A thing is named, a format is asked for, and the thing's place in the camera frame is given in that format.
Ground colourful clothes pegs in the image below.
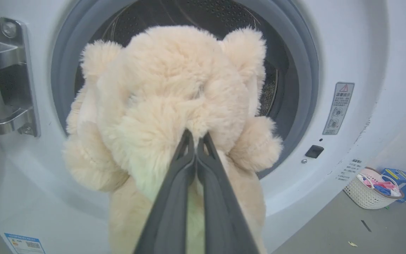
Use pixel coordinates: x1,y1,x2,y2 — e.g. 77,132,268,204
361,177,401,197

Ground cream plush teddy bear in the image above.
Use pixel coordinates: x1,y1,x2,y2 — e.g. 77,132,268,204
63,25,283,254

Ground perforated steel washer drum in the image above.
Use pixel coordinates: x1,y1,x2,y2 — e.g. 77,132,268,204
75,0,290,119

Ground white woven plastic basket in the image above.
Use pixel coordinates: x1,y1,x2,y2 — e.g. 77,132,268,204
343,167,405,210

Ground chrome door hinge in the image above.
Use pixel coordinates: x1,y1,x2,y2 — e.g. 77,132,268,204
0,17,41,138

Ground grey warning label sticker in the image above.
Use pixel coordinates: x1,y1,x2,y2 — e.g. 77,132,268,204
322,82,355,135

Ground blue energy label sticker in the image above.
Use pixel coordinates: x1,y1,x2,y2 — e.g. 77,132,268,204
4,232,46,254

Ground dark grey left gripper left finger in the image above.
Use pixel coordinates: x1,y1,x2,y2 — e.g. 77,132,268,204
134,129,196,254

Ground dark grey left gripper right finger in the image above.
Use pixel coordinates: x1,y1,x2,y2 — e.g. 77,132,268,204
197,132,260,254

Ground black door latch socket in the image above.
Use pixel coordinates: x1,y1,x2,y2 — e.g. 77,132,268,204
305,145,325,159

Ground white front-load washing machine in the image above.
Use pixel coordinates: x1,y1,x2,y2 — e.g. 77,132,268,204
0,0,406,254

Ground blue cardboard box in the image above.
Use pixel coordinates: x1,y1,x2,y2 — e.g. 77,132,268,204
381,168,406,203

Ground grey rubber door gasket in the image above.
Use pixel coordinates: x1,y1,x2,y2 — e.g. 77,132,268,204
50,0,319,179

